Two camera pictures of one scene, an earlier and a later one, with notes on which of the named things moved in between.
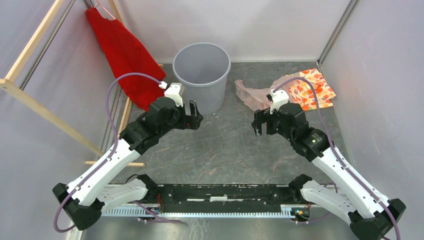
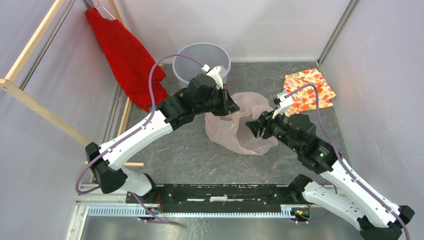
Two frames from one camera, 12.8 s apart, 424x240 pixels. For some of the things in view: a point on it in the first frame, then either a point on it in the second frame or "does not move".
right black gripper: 261,117 does not move
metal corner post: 345,15 does not move
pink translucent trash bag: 258,99 → 231,130
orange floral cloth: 302,93 does not move
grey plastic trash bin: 203,68 does not move
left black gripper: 192,122 → 229,106
